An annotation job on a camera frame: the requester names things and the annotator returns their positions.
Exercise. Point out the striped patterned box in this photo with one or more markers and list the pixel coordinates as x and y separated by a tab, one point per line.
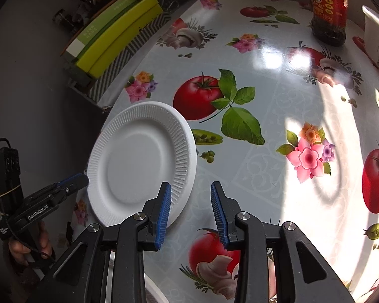
113	75

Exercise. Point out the white paper plate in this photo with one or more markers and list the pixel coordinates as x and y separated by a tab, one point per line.
139	164

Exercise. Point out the white paper tub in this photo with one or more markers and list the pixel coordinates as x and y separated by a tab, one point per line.
377	38

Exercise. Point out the pale green white box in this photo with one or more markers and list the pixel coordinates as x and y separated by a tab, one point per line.
94	28

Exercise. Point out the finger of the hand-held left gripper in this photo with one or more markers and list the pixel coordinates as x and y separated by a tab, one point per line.
75	183

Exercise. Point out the yellow-green box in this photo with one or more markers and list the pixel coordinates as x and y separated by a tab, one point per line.
129	42
120	31

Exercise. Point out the white bowl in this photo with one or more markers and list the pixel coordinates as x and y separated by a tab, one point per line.
156	292

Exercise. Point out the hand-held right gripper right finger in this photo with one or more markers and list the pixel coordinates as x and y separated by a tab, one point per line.
217	214

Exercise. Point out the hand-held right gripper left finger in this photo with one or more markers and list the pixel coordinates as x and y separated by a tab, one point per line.
165	210

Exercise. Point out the person's left hand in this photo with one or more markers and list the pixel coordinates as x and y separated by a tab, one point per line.
42	236

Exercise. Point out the printed vegetable tablecloth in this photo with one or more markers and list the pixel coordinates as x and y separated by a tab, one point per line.
271	107

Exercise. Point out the red label sauce jar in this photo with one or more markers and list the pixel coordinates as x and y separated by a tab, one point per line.
328	6

